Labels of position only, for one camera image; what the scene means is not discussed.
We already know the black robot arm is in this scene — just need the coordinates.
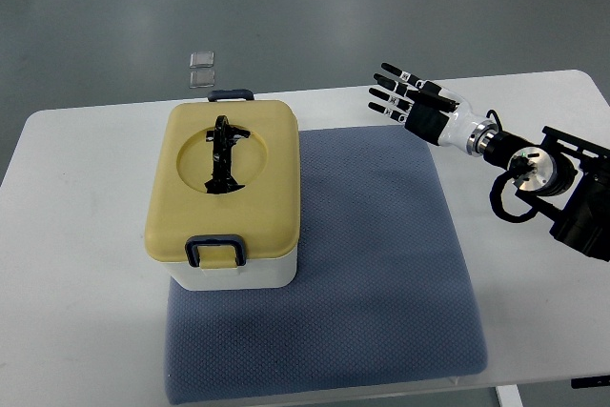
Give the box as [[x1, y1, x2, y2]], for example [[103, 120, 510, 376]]
[[476, 110, 609, 261]]

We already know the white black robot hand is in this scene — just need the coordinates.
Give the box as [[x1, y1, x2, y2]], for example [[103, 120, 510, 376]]
[[368, 62, 490, 155]]

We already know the white storage box base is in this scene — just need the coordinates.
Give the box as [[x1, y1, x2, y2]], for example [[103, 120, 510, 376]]
[[164, 246, 297, 291]]

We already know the white table leg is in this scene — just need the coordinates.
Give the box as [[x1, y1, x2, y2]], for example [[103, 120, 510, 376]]
[[496, 384, 524, 407]]

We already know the blue grey fabric mat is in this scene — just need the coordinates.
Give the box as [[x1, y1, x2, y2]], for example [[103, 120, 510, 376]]
[[165, 126, 488, 404]]

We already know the black table control panel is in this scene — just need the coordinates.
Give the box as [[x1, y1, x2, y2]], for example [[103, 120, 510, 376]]
[[571, 376, 610, 389]]

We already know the yellow storage box lid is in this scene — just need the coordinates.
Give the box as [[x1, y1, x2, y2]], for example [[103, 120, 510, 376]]
[[144, 100, 300, 268]]

